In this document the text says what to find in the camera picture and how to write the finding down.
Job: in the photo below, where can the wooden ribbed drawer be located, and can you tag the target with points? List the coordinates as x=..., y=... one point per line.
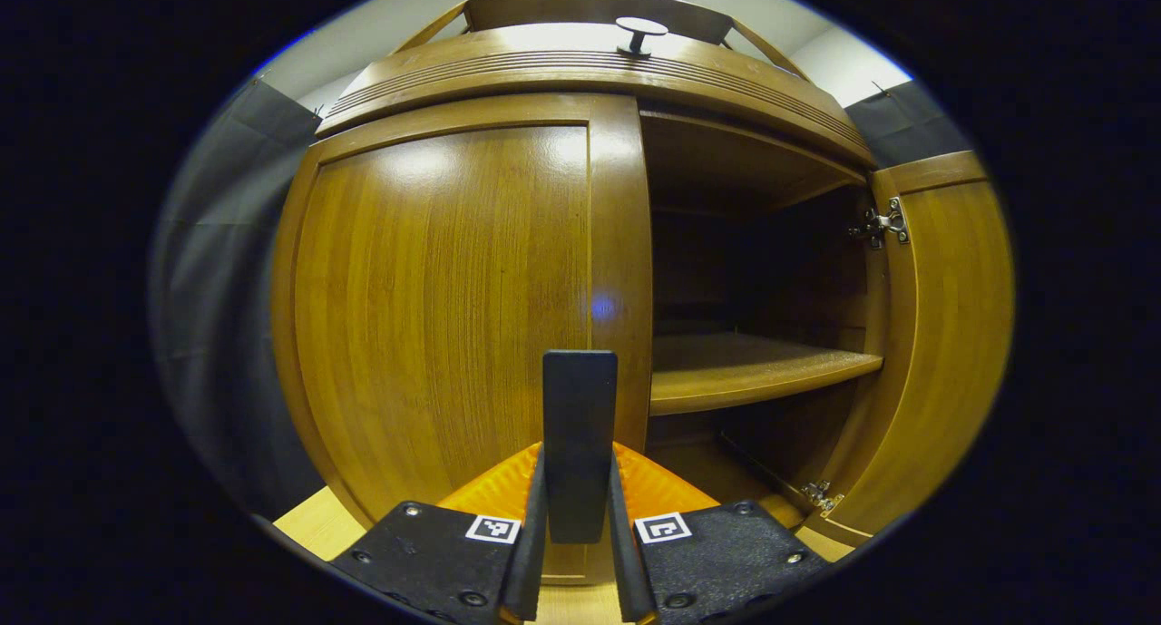
x=544, y=72

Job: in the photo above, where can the black round drawer knob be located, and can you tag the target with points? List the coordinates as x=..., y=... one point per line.
x=640, y=28

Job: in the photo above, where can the wooden inner shelf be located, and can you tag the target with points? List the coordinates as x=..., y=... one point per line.
x=735, y=371

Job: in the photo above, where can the wooden shoe cabinet door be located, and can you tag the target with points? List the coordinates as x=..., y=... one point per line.
x=952, y=335
x=435, y=317

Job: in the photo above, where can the metal door hinge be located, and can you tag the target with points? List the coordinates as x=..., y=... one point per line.
x=819, y=496
x=882, y=223

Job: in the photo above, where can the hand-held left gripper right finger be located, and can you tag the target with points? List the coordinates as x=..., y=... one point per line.
x=626, y=561

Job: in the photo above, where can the wooden double-door shoe cabinet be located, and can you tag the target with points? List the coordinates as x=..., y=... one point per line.
x=753, y=162

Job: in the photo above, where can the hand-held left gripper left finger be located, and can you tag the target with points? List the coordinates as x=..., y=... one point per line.
x=531, y=561

